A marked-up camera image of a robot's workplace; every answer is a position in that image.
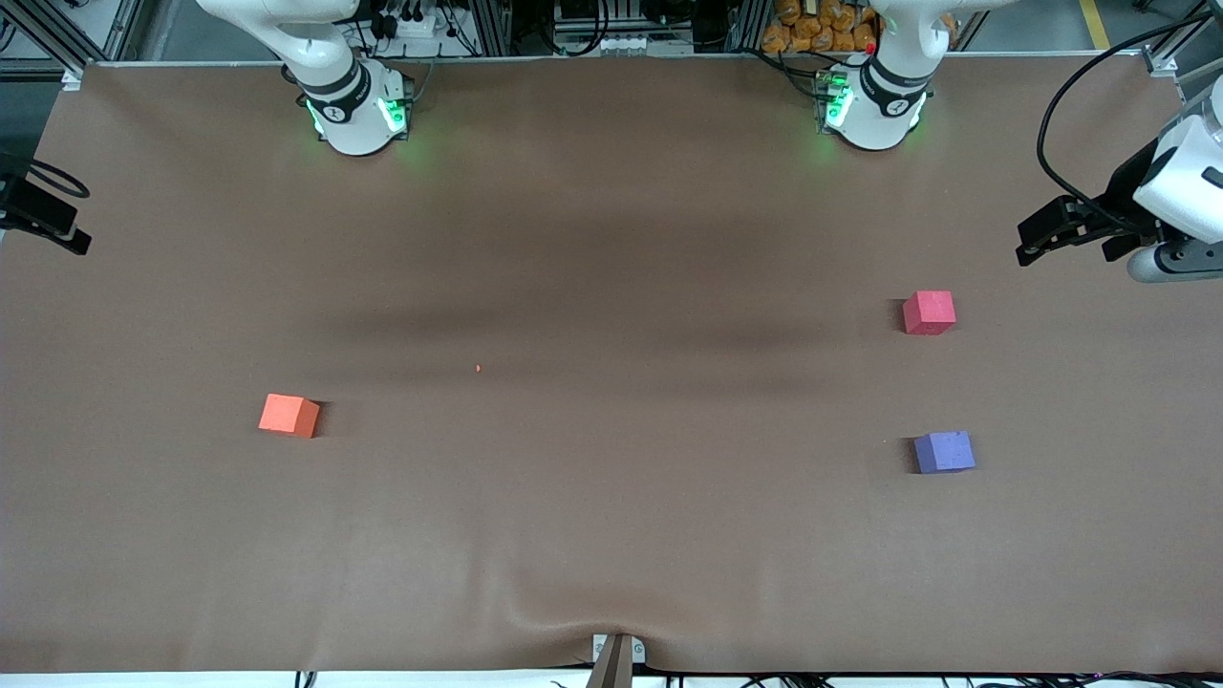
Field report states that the red foam block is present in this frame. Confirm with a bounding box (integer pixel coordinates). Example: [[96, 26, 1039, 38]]
[[902, 290, 956, 336]]

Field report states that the brown table mat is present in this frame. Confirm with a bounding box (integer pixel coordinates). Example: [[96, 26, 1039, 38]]
[[0, 57, 1223, 675]]

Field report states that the pile of orange items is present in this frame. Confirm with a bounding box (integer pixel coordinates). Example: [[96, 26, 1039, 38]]
[[762, 0, 878, 54]]

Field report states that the aluminium frame post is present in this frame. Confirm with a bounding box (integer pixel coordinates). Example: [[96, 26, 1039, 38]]
[[468, 0, 513, 55]]

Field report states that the purple foam block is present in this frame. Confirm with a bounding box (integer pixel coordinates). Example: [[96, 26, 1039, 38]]
[[912, 430, 977, 475]]

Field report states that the white power strip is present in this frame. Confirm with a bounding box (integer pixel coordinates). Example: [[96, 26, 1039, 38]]
[[368, 0, 450, 39]]

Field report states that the orange foam block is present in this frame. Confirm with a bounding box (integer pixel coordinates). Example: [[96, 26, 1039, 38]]
[[258, 394, 321, 440]]

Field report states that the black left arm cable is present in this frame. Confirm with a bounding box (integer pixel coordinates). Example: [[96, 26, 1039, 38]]
[[1038, 11, 1223, 235]]

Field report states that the metal table edge clamp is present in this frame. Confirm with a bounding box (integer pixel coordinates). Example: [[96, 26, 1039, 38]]
[[590, 633, 647, 688]]

